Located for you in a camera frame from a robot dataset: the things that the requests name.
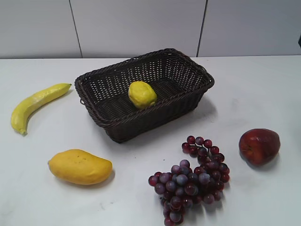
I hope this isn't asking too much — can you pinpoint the yellow mango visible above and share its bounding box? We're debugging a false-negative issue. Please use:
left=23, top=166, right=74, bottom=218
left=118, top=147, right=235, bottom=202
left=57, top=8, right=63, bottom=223
left=48, top=149, right=113, bottom=186

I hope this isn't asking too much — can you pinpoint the dark woven basket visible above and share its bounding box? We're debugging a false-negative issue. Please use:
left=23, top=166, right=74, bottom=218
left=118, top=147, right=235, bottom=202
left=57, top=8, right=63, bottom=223
left=75, top=48, right=214, bottom=143

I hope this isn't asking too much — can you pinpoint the red apple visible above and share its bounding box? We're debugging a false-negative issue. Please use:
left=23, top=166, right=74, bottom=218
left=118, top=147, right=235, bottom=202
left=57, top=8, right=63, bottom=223
left=238, top=129, right=281, bottom=167

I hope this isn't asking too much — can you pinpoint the purple grape bunch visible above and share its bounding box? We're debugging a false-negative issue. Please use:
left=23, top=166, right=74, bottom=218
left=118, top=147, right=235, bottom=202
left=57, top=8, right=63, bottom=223
left=148, top=136, right=230, bottom=226

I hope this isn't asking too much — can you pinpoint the yellow lemon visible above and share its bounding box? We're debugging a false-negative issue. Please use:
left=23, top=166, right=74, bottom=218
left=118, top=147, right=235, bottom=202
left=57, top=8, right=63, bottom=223
left=128, top=81, right=157, bottom=109

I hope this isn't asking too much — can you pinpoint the yellow banana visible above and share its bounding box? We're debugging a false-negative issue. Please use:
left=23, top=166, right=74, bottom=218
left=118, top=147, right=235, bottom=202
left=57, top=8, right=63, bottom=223
left=11, top=83, right=71, bottom=136

